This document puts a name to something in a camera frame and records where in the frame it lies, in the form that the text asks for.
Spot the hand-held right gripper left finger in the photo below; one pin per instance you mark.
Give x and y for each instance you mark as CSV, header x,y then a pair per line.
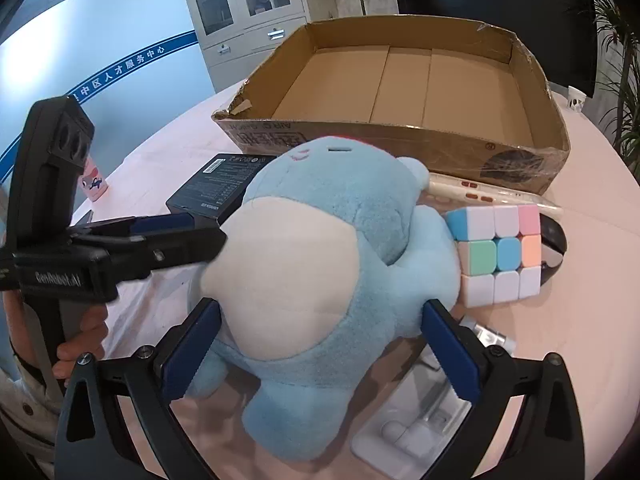
x,y
192,352

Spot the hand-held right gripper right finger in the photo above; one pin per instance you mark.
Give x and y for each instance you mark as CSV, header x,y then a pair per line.
x,y
450,355

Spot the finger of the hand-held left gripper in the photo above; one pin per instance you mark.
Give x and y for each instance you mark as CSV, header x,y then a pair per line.
x,y
167,221
190,249

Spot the black box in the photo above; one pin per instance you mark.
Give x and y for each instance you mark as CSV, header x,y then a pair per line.
x,y
215,180

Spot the pastel puzzle cube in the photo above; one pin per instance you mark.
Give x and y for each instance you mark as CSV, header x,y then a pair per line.
x,y
500,255

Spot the blue plush toy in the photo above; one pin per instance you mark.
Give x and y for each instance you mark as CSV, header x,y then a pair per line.
x,y
310,270

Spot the black round toy robot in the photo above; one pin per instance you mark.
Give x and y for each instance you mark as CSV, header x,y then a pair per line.
x,y
552,240

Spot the cardboard box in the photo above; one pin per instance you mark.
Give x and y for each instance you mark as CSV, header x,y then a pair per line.
x,y
400,80

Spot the person's left hand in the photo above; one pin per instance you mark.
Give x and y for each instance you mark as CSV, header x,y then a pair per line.
x,y
82,340

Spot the pink cartoon cup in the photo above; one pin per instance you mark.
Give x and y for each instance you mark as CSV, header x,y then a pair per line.
x,y
92,180

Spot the clear plastic packaging tray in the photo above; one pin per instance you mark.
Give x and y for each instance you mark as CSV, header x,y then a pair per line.
x,y
400,440

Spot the grey metal cabinet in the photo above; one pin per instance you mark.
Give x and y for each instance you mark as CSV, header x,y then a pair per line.
x,y
235,35

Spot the tall green palm plant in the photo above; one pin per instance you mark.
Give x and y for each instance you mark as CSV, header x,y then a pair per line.
x,y
625,110

